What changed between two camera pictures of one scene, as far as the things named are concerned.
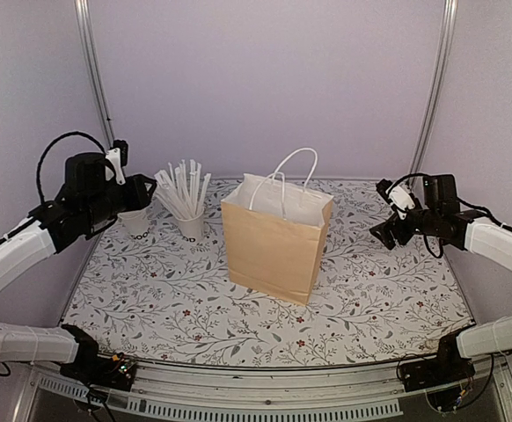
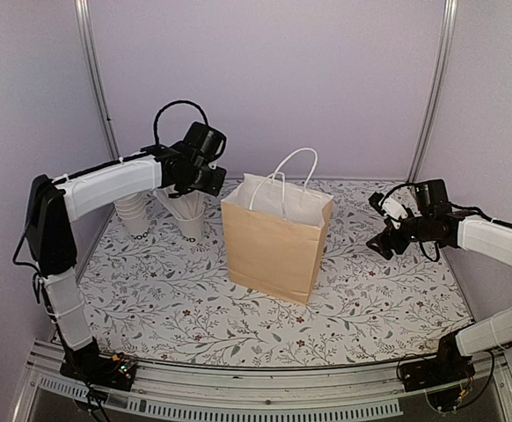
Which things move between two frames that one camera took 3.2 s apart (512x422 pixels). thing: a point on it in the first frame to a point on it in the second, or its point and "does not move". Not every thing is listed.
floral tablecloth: x=157 y=299 does not move
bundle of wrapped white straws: x=183 y=195 does not move
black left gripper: x=139 y=197 to x=215 y=187
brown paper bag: x=276 y=232 does not move
